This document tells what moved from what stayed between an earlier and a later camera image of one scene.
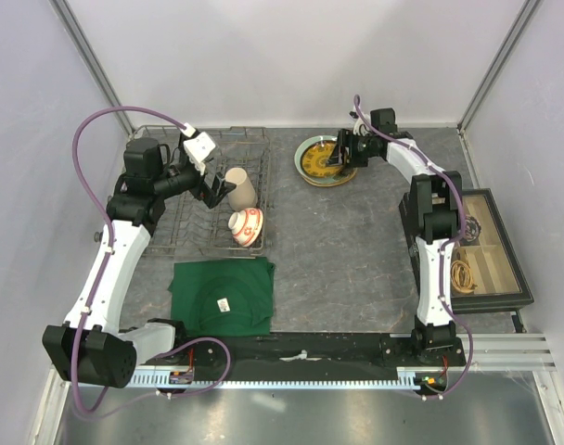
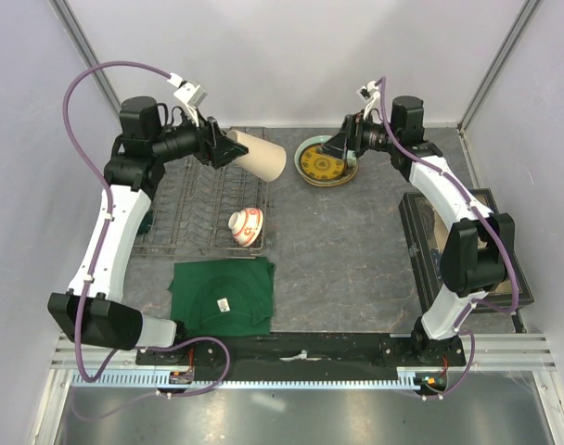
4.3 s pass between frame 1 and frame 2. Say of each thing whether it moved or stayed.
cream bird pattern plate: stayed
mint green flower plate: stayed
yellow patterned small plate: stayed
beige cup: moved
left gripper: moved
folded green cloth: stayed
